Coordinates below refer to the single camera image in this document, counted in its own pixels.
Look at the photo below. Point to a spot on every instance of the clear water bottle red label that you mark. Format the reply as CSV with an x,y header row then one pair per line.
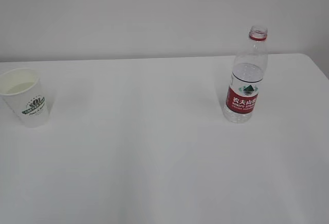
x,y
247,74

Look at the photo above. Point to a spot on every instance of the white paper cup green logo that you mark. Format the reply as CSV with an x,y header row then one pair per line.
x,y
22,91

